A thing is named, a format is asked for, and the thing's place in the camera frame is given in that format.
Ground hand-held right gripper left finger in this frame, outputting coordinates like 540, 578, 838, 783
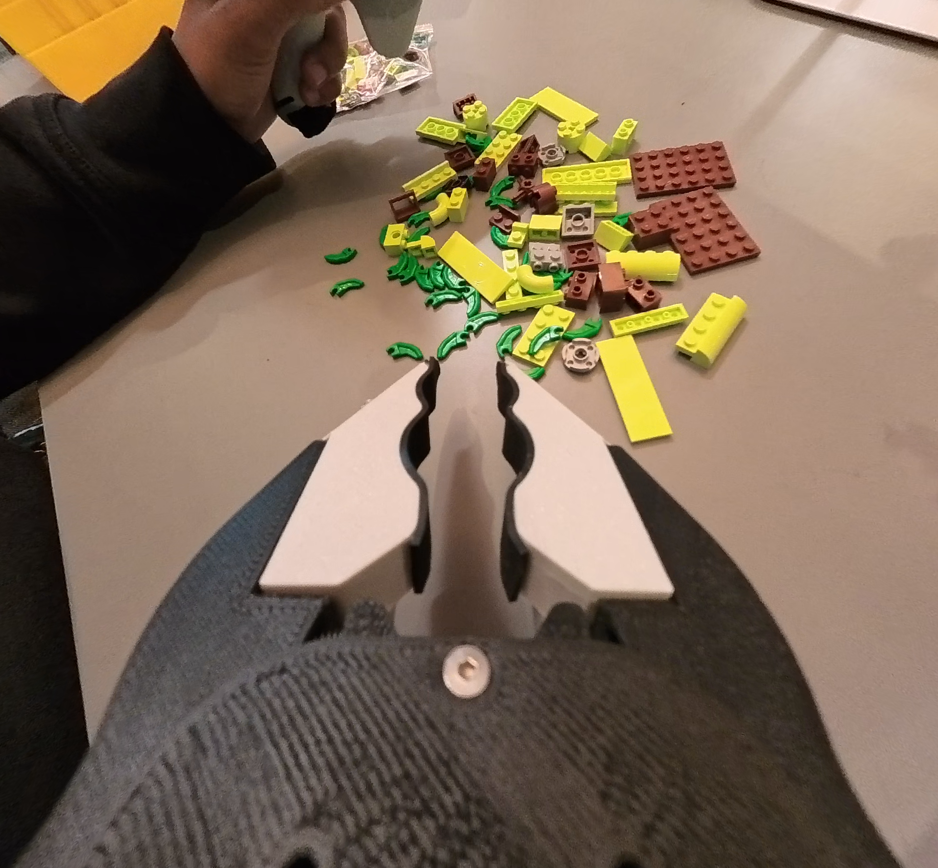
256, 359, 441, 604

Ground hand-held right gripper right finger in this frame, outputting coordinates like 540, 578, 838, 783
496, 361, 675, 611

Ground small bag of pieces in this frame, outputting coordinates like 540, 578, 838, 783
333, 23, 438, 111

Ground pile of toy bricks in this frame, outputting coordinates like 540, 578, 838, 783
324, 86, 691, 381

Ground yellow storage bins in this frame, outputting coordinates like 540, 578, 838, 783
0, 0, 204, 104

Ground large brown studded plate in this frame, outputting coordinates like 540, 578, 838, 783
626, 185, 763, 276
629, 141, 738, 199

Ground person's left forearm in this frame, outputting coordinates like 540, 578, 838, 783
0, 29, 277, 400

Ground person's left hand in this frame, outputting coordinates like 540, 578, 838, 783
172, 0, 362, 145

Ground lime flat tile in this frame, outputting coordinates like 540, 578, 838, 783
597, 335, 674, 443

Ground lime rounded long brick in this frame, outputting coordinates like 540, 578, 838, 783
675, 293, 749, 371

